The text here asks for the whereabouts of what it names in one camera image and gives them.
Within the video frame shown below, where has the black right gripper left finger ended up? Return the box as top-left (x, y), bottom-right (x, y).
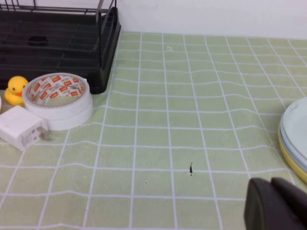
top-left (244, 178), bottom-right (307, 230)

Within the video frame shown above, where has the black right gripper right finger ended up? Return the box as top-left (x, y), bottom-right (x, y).
top-left (271, 177), bottom-right (307, 225)

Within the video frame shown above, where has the white power adapter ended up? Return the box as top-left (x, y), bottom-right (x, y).
top-left (0, 105), bottom-right (54, 151)

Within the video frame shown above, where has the yellow plate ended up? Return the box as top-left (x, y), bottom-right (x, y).
top-left (277, 122), bottom-right (307, 184)

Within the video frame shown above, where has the green checkered tablecloth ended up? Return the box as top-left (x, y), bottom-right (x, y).
top-left (0, 31), bottom-right (307, 230)

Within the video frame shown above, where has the white tape roll red print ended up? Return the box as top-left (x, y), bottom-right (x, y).
top-left (22, 72), bottom-right (93, 120)
top-left (45, 102), bottom-right (94, 131)

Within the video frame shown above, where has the yellow rubber duck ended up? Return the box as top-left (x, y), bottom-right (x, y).
top-left (4, 76), bottom-right (29, 107)

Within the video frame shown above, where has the black wire dish rack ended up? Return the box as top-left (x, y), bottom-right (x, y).
top-left (0, 0), bottom-right (118, 70)

